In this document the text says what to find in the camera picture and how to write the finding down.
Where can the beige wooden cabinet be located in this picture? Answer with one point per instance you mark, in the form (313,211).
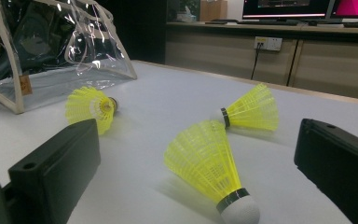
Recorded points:
(332,65)

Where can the yellow shuttlecock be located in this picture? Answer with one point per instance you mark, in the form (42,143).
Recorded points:
(87,105)
(205,161)
(254,112)

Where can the transparent plastic bag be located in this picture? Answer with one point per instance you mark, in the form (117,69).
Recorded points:
(43,84)

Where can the white power outlet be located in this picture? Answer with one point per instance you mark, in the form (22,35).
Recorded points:
(268,43)

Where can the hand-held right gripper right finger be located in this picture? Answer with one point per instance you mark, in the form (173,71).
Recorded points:
(338,168)

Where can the brown cardboard box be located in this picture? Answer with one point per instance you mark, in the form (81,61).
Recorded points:
(213,11)

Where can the pale green object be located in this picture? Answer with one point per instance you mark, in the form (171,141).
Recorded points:
(187,14)

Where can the black computer monitor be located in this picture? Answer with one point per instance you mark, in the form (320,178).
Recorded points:
(286,7)
(354,7)

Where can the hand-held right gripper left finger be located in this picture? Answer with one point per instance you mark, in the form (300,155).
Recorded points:
(56,174)

